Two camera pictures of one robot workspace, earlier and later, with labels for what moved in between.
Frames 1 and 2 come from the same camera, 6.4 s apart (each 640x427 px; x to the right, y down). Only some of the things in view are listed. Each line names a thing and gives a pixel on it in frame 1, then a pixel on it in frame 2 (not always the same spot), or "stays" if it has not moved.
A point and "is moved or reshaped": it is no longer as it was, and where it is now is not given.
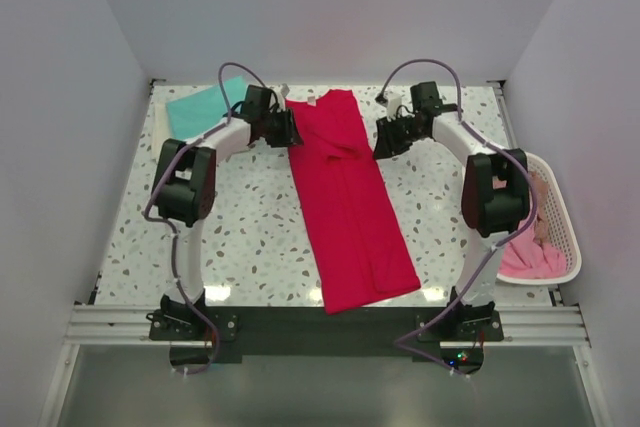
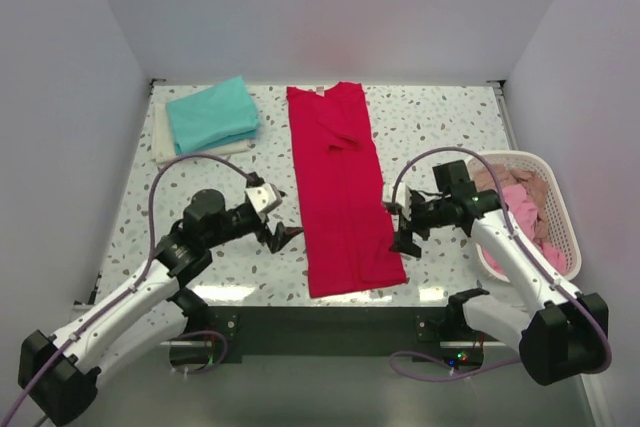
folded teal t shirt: [190, 113] stays
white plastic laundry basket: [561, 230] stays
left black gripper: [290, 135] to [281, 235]
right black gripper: [386, 144] to [404, 237]
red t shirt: [358, 245] is moved or reshaped
